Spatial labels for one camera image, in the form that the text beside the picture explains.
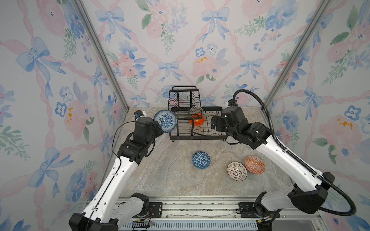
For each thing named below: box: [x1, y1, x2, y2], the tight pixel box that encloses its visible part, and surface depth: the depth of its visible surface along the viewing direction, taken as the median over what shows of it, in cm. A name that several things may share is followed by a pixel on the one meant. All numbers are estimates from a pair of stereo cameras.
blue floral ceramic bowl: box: [153, 109, 178, 134], surface depth 76 cm
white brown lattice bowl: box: [226, 161, 248, 182], surface depth 87 cm
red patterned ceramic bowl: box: [244, 155, 266, 175], surface depth 90 cm
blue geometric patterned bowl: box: [191, 151, 212, 170], surface depth 92 cm
